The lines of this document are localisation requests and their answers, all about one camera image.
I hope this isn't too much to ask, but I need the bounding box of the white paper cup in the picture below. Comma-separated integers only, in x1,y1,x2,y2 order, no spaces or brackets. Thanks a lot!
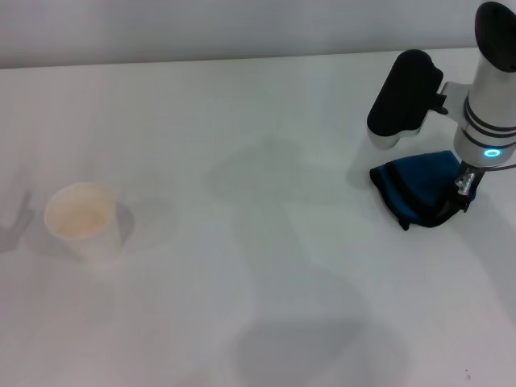
44,181,122,263

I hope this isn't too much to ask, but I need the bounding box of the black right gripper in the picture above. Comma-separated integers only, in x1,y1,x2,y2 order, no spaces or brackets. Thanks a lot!
453,160,485,214

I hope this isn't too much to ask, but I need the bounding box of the blue rag with black edge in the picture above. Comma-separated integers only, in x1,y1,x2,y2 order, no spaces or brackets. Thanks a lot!
369,149,476,231

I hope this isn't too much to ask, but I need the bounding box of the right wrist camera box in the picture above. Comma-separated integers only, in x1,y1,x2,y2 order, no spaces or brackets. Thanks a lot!
366,48,448,151

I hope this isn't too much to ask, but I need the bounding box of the thin black cable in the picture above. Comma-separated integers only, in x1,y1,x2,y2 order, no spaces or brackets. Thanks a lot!
481,161,516,173

